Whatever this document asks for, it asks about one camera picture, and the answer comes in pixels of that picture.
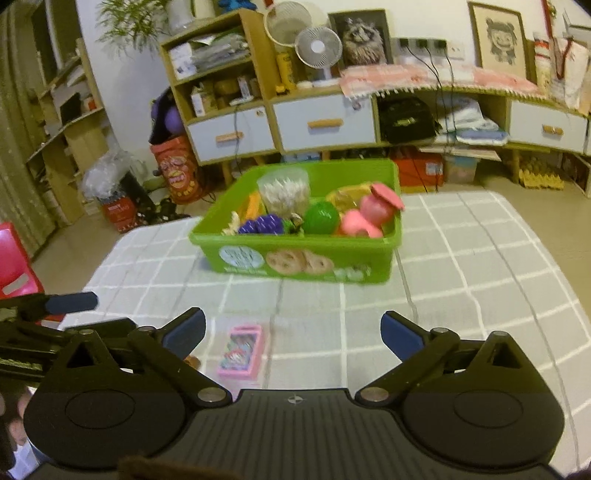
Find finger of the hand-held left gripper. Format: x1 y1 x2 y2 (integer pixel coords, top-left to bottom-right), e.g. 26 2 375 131
0 291 100 324

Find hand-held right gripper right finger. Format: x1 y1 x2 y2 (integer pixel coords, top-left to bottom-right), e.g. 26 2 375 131
355 310 550 408

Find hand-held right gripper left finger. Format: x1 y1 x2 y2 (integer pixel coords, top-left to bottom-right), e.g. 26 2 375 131
41 308 232 409

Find pink toy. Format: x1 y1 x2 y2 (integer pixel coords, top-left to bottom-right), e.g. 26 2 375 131
205 316 273 388

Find green plastic bin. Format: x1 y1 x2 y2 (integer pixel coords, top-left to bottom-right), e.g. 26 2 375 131
188 158 403 284

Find red plastic chair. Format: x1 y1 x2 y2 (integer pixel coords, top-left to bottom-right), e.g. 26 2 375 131
0 222 65 324

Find grey checked mat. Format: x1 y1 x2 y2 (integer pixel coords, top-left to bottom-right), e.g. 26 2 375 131
58 191 591 480

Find red package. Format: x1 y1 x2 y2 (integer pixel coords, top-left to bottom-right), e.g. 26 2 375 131
99 191 144 232

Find black tripod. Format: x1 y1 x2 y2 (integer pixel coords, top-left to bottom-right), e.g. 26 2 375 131
139 198 190 227

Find purple toy grapes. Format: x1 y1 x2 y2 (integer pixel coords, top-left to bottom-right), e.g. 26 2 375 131
238 215 289 236

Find clear plastic bag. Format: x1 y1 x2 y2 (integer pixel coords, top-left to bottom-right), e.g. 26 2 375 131
81 150 146 204

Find green toy ball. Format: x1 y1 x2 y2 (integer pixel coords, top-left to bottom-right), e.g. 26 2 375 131
302 200 340 234

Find yellow toy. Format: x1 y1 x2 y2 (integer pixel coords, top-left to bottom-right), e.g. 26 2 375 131
325 182 375 213

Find red snack bag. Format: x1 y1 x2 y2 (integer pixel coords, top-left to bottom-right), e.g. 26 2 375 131
150 135 206 205

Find wooden bookshelf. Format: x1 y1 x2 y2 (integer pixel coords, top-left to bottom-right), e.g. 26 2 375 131
25 37 114 227

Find orange box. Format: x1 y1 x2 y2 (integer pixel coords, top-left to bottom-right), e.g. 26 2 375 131
392 147 446 188

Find clear cotton swab container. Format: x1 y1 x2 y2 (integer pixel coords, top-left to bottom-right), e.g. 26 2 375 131
257 167 310 220

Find beige curtain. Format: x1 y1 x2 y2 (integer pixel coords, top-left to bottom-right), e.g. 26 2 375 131
0 0 61 259

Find small pale storage box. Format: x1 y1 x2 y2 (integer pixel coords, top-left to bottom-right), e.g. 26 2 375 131
445 154 478 183

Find purple ball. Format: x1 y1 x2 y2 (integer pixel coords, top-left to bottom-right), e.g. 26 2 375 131
154 99 185 137

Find yellow egg tray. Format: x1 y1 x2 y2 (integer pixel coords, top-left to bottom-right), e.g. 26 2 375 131
518 157 566 190

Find black bag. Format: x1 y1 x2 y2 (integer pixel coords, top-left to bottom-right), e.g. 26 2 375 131
378 96 437 144

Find pile of folded cloth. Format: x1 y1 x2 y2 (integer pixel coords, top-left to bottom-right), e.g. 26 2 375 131
436 99 509 146

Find low wooden cabinet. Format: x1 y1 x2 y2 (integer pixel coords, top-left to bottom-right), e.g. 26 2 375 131
268 78 591 185

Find pink fringed cloth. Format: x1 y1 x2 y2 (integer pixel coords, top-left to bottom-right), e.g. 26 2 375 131
339 64 546 99

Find white carton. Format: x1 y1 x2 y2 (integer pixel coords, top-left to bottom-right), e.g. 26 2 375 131
168 44 197 77

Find tall yellow box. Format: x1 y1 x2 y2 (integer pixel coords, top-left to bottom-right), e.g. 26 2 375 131
276 52 296 90

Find stack of papers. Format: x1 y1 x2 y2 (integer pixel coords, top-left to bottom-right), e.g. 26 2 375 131
191 34 245 70

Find tall wooden shelf cabinet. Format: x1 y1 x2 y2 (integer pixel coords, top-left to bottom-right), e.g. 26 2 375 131
159 8 280 185

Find potted green plant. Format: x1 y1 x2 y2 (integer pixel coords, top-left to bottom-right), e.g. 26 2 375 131
95 0 197 47

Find framed cat picture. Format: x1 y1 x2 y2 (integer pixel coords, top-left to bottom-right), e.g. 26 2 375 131
329 9 394 70

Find white desk fan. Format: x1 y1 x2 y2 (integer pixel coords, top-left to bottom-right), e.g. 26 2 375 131
294 26 343 88

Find stack of white containers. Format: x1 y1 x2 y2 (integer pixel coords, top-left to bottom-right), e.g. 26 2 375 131
531 32 555 93

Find beige paper bag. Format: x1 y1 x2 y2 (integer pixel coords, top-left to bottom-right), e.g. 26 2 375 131
547 34 591 114

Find framed cartoon portrait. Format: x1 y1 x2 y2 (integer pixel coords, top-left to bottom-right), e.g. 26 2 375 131
467 1 528 80

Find white drawer wooden handle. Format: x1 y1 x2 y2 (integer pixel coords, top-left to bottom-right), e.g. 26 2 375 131
271 95 377 153
509 99 589 154
187 105 277 163

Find black cable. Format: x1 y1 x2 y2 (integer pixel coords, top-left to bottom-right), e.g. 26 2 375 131
402 44 458 192

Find wall socket strip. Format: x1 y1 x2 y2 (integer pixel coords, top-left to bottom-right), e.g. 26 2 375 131
397 38 465 60

